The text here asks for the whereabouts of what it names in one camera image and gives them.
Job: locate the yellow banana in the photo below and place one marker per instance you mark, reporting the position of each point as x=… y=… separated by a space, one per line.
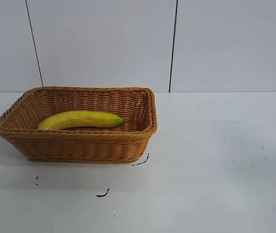
x=84 y=119

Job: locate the woven wicker rectangular basket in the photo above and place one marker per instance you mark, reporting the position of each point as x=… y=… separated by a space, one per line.
x=79 y=145

